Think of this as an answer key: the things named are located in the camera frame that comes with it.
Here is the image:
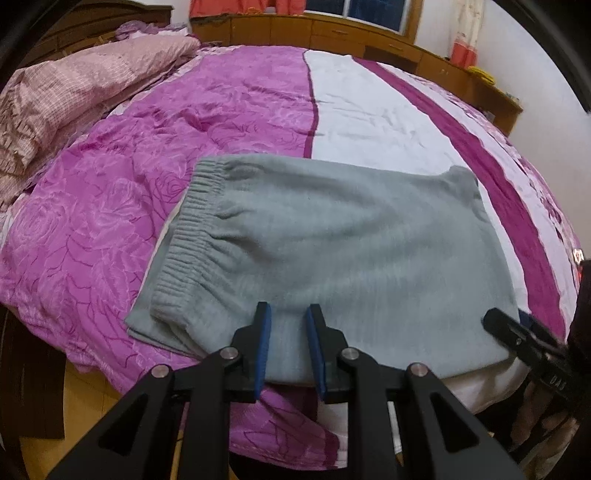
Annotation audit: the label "grey pants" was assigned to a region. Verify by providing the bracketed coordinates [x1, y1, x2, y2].
[125, 155, 518, 385]

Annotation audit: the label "right hand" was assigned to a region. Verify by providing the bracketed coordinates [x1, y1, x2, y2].
[509, 382, 580, 465]

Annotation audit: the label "purple rose bedspread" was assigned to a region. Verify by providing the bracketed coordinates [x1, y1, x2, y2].
[0, 44, 584, 471]

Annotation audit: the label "yellow item on cabinet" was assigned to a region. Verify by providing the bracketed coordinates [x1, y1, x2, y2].
[467, 66, 496, 86]

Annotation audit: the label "wooden low cabinet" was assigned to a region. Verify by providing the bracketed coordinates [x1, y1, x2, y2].
[190, 13, 523, 135]

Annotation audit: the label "red floral curtain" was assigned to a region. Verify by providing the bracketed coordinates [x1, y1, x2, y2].
[450, 0, 485, 69]

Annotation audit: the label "pink checked quilt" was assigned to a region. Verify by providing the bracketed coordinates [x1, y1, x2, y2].
[1, 35, 200, 204]

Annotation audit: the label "dark window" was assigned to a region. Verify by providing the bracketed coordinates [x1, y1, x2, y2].
[304, 0, 424, 43]

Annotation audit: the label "purple frilled pillow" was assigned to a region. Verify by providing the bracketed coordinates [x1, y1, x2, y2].
[115, 20, 189, 41]

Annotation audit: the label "dark wooden headboard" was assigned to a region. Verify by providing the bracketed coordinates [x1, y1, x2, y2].
[1, 1, 173, 85]

